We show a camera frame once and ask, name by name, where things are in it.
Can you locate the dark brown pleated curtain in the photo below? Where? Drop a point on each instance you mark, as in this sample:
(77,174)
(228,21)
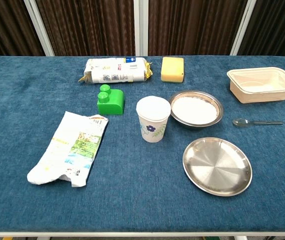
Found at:
(195,25)
(5,25)
(90,25)
(277,25)

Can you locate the white sealed snack package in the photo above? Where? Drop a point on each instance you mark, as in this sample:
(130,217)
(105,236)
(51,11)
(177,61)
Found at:
(112,71)

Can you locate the stainless steel plate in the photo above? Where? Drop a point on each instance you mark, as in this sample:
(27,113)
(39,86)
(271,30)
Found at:
(217,167)

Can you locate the blue tablecloth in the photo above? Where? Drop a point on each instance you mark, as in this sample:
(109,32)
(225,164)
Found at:
(132,200)

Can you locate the yellow sponge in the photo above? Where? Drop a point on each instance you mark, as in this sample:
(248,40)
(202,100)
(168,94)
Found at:
(172,70)

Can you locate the white partition frame post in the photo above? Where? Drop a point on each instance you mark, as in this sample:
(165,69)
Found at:
(141,25)
(242,27)
(40,27)

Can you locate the crumpled white green bag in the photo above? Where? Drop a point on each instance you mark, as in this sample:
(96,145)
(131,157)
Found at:
(70,150)

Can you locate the stainless steel bowl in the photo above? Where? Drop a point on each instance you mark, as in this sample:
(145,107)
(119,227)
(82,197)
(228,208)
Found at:
(215,102)

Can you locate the beige takeaway food container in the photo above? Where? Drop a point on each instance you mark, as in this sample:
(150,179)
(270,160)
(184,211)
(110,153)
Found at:
(262,86)

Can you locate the flower print paper cup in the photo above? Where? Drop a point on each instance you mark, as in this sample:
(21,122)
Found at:
(152,125)

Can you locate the clear plastic spoon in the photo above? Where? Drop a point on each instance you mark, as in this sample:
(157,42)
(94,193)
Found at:
(241,122)

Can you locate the green plastic block toy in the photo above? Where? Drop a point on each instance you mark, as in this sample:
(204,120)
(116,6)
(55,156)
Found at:
(112,105)

